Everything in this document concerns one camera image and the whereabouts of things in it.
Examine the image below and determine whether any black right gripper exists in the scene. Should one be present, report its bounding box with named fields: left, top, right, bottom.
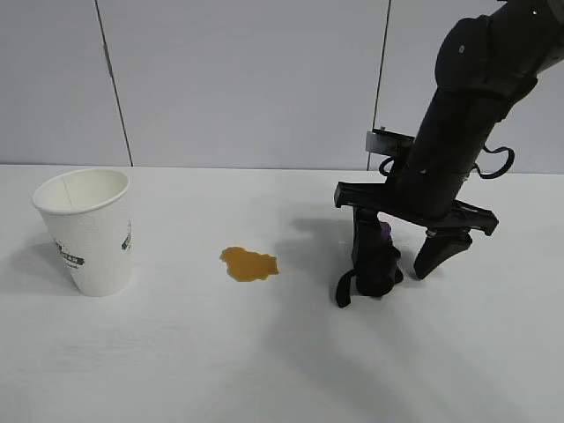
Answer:
left=333, top=136, right=500, bottom=283

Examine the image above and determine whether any purple cloth with strap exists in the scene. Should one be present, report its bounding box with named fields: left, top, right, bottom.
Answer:
left=334, top=221, right=404, bottom=308

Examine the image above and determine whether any white paper coffee cup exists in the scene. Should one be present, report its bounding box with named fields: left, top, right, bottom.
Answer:
left=31, top=168, right=133, bottom=298

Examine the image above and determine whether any brown coffee spill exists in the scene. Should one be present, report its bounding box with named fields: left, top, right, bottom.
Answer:
left=219, top=245, right=281, bottom=283

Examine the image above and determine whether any black right camera cable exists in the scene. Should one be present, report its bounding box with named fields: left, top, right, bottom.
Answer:
left=377, top=156, right=400, bottom=177

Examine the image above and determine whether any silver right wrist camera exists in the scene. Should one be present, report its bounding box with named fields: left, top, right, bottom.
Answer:
left=364, top=127, right=415, bottom=158

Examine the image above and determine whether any black right arm cable loop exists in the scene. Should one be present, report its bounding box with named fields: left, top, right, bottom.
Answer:
left=473, top=144, right=516, bottom=181

